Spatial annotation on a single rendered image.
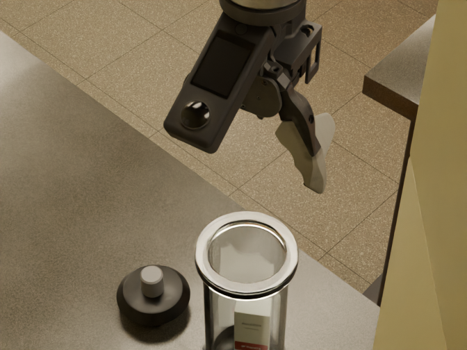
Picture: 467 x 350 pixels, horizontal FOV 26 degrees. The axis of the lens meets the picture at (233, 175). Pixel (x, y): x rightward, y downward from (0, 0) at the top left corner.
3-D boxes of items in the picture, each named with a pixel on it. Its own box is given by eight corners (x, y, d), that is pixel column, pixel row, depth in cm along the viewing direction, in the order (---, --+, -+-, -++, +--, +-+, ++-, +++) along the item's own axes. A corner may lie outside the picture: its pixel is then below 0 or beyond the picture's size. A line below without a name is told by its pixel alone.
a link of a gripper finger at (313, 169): (367, 156, 94) (320, 77, 91) (340, 198, 91) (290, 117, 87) (340, 160, 96) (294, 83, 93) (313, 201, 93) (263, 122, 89)
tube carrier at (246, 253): (183, 375, 119) (175, 267, 104) (227, 308, 126) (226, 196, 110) (263, 415, 116) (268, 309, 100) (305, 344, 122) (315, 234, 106)
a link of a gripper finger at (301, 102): (334, 144, 89) (285, 63, 85) (326, 155, 88) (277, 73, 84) (294, 150, 92) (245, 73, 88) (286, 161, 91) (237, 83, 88)
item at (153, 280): (103, 317, 126) (98, 286, 121) (142, 264, 132) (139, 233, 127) (166, 347, 123) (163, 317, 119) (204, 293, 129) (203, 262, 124)
